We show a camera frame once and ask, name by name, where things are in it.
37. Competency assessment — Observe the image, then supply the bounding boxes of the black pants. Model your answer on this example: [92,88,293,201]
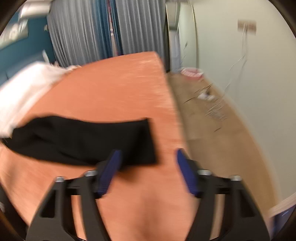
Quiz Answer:
[1,115,158,169]

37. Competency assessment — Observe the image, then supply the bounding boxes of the orange velvet bed cover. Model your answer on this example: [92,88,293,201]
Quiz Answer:
[0,51,232,241]

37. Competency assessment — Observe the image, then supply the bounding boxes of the white pillow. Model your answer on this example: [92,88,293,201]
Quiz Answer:
[1,61,80,137]

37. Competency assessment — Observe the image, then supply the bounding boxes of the white power strip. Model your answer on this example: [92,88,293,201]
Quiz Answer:
[197,92,215,101]

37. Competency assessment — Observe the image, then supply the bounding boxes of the pink round basin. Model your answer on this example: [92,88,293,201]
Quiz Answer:
[180,67,204,80]

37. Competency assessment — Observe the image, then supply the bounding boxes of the grey blue curtains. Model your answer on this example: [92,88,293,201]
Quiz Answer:
[47,1,170,71]

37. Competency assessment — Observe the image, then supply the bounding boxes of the white air conditioner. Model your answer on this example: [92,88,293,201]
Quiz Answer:
[18,1,52,19]

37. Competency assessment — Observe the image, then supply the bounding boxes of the tangled white floor cables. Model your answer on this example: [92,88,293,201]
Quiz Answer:
[184,83,228,133]

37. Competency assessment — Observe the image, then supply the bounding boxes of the white charging cable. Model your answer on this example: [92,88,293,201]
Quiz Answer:
[223,25,249,93]

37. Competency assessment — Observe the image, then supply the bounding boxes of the framed wall picture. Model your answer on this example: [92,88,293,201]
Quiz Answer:
[0,19,29,50]

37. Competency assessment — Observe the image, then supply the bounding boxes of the wall power outlet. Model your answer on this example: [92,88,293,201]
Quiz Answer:
[237,20,257,35]

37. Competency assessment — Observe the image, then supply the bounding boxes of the standing mirror gold frame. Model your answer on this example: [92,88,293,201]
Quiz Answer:
[166,1,198,73]

